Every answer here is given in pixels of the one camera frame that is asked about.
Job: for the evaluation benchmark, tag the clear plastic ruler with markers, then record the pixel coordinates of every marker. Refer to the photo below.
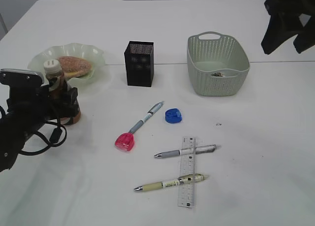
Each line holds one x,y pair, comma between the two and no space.
187,167

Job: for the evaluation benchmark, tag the brown coffee bottle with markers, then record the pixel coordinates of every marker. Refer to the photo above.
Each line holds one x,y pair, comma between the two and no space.
56,79

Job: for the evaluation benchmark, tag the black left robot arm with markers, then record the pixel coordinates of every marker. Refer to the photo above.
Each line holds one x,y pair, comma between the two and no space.
12,140

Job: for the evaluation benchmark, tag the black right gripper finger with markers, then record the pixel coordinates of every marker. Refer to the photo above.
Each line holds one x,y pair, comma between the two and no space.
275,37
304,41

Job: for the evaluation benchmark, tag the black mesh pen holder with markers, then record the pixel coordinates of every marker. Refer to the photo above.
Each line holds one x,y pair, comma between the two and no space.
139,62

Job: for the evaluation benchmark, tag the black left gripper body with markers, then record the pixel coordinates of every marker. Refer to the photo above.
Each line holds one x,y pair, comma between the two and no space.
30,108

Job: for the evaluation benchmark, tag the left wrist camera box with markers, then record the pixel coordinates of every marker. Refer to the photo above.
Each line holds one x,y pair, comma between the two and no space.
21,78

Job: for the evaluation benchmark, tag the round sugared bread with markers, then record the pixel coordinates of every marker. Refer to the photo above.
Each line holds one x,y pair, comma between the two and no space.
74,67

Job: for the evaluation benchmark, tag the pink pencil sharpener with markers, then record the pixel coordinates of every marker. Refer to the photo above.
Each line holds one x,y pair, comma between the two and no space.
125,141

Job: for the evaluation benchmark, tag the blue grey ballpoint pen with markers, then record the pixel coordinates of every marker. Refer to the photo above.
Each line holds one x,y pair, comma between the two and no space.
150,113

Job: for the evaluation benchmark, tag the pale green wavy plate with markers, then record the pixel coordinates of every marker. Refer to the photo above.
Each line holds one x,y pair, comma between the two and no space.
88,52

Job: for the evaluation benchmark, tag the blue pencil sharpener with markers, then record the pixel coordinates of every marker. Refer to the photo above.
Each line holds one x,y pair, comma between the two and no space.
173,116

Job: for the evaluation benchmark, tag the paper piece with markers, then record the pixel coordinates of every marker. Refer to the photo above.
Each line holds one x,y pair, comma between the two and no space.
218,74

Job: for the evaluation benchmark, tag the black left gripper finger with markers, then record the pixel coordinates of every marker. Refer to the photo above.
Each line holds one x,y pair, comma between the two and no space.
70,101

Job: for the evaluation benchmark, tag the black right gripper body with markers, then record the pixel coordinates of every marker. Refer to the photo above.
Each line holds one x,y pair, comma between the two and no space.
304,10

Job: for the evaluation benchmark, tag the beige ballpoint pen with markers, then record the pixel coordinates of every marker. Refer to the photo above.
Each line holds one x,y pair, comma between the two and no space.
182,180

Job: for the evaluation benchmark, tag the pale green woven basket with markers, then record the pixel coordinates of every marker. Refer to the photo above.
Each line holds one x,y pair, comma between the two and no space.
211,52

